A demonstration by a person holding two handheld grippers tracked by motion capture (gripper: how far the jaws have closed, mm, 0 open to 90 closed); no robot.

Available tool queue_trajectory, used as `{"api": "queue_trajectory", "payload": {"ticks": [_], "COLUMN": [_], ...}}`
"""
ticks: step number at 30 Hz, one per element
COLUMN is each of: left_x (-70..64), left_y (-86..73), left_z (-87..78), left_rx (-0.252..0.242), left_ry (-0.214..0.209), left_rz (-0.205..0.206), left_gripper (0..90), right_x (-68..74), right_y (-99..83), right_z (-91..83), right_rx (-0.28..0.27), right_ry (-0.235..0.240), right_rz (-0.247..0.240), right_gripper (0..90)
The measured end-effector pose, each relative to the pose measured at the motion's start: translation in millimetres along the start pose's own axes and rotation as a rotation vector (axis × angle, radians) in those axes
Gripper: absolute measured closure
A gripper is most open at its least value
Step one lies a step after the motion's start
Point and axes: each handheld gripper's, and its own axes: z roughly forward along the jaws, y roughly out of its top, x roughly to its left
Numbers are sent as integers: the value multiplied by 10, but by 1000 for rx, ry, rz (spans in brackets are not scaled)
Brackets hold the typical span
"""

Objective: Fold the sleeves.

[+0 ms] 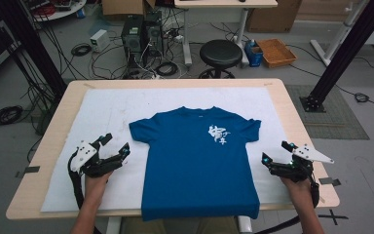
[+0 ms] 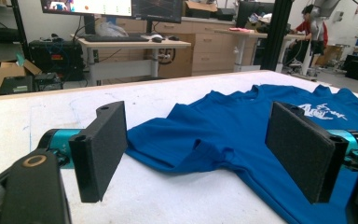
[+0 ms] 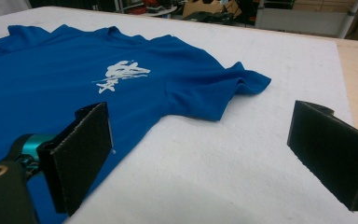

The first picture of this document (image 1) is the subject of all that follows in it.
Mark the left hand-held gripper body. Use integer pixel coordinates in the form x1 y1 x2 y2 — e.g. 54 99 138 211
69 139 124 179

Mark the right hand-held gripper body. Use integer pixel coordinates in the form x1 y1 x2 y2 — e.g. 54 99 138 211
270 143 335 183

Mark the blue t-shirt with white print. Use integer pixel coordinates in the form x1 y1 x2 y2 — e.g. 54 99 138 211
129 105 262 222

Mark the person's left hand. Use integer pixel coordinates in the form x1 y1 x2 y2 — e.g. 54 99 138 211
84 172 114 205

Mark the person's right hand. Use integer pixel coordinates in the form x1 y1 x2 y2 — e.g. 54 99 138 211
280 176 314 205

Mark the white table mat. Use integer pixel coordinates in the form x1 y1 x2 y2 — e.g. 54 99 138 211
40 87 293 213

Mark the black tape strip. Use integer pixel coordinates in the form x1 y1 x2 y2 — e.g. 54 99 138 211
318 176 342 187
23 165 41 175

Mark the grey floor mat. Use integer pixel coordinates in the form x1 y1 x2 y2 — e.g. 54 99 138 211
285 84 370 141

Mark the black tape cross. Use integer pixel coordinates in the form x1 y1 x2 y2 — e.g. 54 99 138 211
318 209 350 226

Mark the white table leg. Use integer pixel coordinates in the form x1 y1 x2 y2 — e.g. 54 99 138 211
238 215 254 234
105 216 123 234

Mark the orange tray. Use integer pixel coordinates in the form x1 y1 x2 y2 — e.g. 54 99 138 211
256 38 298 69

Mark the blue container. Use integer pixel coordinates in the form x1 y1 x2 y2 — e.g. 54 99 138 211
243 39 264 68

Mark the small white box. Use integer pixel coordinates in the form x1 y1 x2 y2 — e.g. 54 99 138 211
89 28 112 54

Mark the black computer tower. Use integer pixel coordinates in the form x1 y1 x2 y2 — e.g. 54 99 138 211
142 11 166 59
121 14 146 72

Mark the black round stool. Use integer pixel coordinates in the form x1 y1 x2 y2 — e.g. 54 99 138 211
198 39 243 80

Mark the white metal stand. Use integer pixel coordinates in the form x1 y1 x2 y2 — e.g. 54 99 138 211
309 0 374 67

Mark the cardboard box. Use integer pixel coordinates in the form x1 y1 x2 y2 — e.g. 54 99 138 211
101 0 157 17
245 0 303 34

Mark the round white table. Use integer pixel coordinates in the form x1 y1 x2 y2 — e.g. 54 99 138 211
21 0 88 23

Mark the white desk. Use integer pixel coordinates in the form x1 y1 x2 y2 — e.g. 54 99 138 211
173 0 279 67

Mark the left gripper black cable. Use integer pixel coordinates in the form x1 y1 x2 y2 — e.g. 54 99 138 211
66 150 102 234

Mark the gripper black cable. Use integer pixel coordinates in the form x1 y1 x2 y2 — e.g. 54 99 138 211
66 150 102 234
254 169 321 234

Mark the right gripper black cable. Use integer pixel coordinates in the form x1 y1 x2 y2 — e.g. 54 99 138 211
254 169 321 234

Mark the black cable coil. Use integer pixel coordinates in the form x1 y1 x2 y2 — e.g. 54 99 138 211
155 60 179 78
70 42 94 58
353 92 371 104
0 104 24 128

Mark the black metal post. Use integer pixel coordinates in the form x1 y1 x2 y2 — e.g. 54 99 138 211
299 0 374 113
0 0 68 99

